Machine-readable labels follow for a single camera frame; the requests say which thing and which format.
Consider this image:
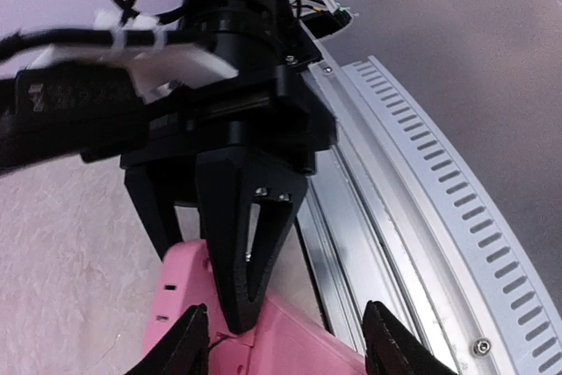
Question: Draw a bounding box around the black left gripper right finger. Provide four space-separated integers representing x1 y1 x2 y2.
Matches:
362 300 455 375

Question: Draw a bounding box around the pink plug adapter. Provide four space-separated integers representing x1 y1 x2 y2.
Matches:
142 240 256 374

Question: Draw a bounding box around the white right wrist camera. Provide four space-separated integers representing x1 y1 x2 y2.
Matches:
1 11 239 175

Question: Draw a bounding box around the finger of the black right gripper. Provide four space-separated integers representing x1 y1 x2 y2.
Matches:
195 147 307 335
125 166 183 260

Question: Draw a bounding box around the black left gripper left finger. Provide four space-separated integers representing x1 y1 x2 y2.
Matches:
126 304 209 375

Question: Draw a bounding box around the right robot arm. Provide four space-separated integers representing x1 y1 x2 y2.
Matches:
83 0 337 335

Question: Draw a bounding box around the pink triangular power strip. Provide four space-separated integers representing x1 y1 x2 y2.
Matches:
208 295 366 374

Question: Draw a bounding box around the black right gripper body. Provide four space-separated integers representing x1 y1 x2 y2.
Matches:
81 65 339 209

